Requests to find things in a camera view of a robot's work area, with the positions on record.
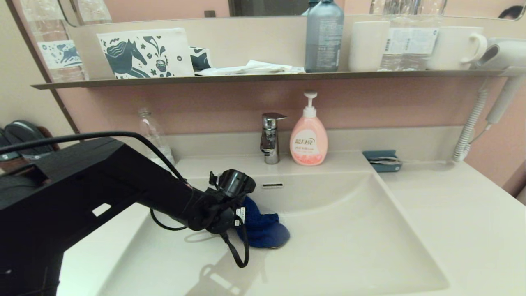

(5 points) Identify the white mug with handle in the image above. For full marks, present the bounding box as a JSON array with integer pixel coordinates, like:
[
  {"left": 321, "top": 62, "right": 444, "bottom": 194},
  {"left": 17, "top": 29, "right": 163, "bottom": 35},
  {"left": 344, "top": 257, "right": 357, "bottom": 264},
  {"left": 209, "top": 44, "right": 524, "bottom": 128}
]
[{"left": 427, "top": 27, "right": 489, "bottom": 71}]

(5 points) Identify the clear plastic water bottle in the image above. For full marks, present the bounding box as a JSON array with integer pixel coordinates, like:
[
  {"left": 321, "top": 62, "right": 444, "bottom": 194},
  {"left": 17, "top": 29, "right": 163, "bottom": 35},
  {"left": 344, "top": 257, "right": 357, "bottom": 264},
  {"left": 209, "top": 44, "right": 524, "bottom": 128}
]
[{"left": 138, "top": 108, "right": 175, "bottom": 170}]

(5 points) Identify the chrome faucet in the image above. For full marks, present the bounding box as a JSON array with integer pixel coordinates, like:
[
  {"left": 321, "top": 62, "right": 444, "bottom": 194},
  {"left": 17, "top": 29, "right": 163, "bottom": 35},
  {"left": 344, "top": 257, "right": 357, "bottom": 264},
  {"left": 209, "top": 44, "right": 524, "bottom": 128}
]
[{"left": 259, "top": 113, "right": 288, "bottom": 165}]

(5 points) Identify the white horse print pouch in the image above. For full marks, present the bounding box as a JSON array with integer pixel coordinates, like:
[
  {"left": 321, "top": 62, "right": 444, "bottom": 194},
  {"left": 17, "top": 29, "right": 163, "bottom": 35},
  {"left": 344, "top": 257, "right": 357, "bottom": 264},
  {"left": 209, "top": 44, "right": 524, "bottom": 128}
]
[{"left": 97, "top": 28, "right": 195, "bottom": 79}]

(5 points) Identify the dark blue towel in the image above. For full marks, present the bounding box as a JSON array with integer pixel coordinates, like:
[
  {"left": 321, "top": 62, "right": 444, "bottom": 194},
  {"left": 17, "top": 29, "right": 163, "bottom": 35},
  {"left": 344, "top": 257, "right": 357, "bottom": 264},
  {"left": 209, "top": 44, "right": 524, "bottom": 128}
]
[{"left": 236, "top": 197, "right": 291, "bottom": 250}]

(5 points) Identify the white handleless cup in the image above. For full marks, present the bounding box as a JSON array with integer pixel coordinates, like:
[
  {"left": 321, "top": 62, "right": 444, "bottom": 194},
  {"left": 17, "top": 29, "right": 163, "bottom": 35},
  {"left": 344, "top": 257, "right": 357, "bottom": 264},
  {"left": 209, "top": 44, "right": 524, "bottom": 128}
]
[{"left": 349, "top": 21, "right": 391, "bottom": 73}]

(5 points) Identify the small dark patterned pouch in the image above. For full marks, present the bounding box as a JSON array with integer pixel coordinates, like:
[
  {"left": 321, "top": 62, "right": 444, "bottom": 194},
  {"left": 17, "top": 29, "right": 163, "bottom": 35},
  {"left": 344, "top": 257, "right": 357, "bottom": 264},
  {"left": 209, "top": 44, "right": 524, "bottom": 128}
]
[{"left": 189, "top": 46, "right": 213, "bottom": 73}]

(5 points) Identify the horse label clear bottle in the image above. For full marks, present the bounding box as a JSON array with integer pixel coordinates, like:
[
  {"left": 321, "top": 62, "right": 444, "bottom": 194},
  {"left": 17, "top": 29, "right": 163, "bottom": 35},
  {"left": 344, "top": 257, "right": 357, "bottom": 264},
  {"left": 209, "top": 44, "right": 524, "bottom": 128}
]
[{"left": 20, "top": 0, "right": 89, "bottom": 82}]

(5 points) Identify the teal soap tray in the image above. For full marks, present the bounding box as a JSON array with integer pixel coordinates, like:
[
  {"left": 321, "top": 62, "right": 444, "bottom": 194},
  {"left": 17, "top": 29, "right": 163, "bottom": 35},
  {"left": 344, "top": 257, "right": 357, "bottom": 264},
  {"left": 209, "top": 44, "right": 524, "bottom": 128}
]
[{"left": 362, "top": 150, "right": 403, "bottom": 173}]

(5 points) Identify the white hair dryer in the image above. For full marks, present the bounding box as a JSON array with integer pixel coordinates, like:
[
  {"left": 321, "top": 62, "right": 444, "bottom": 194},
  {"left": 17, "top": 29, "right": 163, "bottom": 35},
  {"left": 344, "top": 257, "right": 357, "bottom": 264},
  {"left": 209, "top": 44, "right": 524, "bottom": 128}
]
[{"left": 477, "top": 38, "right": 526, "bottom": 125}]

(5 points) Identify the white coiled dryer cord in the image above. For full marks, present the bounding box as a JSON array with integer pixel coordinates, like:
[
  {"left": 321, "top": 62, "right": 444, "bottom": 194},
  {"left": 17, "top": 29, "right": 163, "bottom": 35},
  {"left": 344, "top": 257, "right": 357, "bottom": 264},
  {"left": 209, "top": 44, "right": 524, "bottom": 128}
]
[{"left": 452, "top": 88, "right": 494, "bottom": 164}]

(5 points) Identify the white crumpled towel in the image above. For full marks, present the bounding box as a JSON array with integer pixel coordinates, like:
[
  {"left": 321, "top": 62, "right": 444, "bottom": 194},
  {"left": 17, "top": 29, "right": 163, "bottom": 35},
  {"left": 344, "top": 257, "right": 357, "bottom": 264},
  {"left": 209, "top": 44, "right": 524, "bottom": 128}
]
[{"left": 194, "top": 60, "right": 305, "bottom": 77}]

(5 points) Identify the wall mirror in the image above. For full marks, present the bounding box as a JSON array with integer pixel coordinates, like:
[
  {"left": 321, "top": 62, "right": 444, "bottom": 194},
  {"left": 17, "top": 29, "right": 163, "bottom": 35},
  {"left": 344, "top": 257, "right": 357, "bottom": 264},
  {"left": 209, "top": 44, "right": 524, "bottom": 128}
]
[{"left": 55, "top": 0, "right": 526, "bottom": 26}]

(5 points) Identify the pink soap pump bottle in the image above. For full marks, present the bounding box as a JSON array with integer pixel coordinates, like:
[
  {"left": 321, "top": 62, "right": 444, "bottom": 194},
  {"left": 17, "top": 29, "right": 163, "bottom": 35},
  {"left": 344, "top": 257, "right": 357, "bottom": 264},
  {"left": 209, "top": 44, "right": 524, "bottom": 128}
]
[{"left": 289, "top": 91, "right": 328, "bottom": 167}]

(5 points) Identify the white ceramic sink basin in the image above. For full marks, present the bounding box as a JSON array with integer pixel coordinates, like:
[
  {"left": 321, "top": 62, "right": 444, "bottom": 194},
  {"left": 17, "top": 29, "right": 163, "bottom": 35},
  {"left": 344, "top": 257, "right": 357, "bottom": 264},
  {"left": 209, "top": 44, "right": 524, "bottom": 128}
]
[{"left": 97, "top": 153, "right": 451, "bottom": 296}]

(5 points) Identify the grey lotion bottle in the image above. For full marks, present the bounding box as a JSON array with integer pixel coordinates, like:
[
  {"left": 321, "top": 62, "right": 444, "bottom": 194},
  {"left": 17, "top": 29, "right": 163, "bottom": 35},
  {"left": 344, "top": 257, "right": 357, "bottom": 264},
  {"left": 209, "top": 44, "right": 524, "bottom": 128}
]
[{"left": 305, "top": 0, "right": 345, "bottom": 73}]

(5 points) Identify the dark grey slipper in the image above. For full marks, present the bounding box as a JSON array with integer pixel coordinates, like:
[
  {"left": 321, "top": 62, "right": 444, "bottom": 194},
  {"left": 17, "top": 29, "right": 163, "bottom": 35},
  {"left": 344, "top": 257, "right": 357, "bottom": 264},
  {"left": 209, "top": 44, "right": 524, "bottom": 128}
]
[
  {"left": 0, "top": 129, "right": 19, "bottom": 162},
  {"left": 3, "top": 120, "right": 55, "bottom": 159}
]

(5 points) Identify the metal wall shelf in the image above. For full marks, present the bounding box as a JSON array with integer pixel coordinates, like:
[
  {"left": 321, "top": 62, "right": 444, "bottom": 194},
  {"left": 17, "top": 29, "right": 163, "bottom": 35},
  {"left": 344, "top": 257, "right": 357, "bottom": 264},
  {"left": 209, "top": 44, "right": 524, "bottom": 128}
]
[{"left": 31, "top": 68, "right": 526, "bottom": 90}]

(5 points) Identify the labelled clear water bottle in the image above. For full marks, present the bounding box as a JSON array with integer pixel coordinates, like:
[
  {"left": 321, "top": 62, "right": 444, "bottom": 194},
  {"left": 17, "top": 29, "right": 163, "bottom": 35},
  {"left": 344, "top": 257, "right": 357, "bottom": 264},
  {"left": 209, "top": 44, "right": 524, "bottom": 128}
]
[
  {"left": 380, "top": 0, "right": 411, "bottom": 72},
  {"left": 409, "top": 0, "right": 442, "bottom": 71}
]

